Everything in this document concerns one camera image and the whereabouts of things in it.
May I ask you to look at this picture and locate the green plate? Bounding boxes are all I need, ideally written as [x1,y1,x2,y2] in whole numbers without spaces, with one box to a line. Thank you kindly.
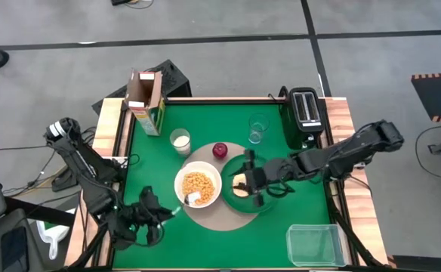
[220,153,281,215]

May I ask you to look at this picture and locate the black computer tower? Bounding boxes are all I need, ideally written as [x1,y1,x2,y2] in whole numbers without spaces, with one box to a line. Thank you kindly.
[91,59,193,114]

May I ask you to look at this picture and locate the red apple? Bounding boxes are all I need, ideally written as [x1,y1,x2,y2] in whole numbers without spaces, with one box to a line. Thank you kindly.
[211,142,229,159]

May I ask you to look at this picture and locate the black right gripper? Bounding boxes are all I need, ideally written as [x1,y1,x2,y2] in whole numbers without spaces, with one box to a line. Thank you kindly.
[230,149,301,208]

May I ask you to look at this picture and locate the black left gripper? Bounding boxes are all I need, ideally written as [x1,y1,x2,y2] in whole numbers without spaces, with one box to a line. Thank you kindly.
[131,187,176,246]

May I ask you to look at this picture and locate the black toaster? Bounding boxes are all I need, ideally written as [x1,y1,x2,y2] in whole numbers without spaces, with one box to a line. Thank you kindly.
[280,87,325,150]

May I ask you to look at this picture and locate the empty clear glass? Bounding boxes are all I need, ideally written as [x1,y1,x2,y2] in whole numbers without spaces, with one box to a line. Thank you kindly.
[248,113,270,144]

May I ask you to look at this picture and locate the bagel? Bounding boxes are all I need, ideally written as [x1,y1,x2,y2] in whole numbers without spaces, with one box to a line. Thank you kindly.
[232,173,250,198]

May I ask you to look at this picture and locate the black floor cable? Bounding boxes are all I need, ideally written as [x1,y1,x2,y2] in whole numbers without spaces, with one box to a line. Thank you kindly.
[110,0,154,9]

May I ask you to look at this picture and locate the black floor stand foot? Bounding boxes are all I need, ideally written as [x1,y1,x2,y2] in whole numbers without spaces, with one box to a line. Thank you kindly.
[52,165,82,193]

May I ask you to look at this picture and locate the black mat with striped edge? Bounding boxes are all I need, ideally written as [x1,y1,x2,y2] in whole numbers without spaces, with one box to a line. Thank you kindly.
[411,71,441,122]

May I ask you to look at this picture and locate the panda cereal box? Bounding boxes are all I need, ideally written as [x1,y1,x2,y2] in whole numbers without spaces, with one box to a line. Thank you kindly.
[124,67,167,137]

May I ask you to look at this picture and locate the white bowl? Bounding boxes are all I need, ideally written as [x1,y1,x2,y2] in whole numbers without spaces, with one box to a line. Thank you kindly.
[174,160,223,209]

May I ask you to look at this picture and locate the black aluminium table frame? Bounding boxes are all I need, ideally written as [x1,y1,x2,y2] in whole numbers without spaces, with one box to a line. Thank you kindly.
[69,98,390,272]

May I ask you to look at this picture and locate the clear plastic container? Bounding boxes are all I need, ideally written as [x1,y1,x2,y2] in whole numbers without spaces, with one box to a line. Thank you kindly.
[286,224,348,267]

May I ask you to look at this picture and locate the silver spoon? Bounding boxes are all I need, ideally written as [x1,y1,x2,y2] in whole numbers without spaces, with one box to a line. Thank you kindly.
[169,190,203,218]

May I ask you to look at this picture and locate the glass of milk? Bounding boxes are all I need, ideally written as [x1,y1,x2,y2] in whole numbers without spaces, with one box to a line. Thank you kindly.
[169,128,192,156]

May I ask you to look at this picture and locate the round beige placemat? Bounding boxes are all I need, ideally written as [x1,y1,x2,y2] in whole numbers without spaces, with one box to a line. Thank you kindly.
[180,142,259,232]

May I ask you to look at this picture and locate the orange cereal pieces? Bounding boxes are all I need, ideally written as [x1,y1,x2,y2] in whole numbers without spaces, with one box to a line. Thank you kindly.
[181,172,216,206]

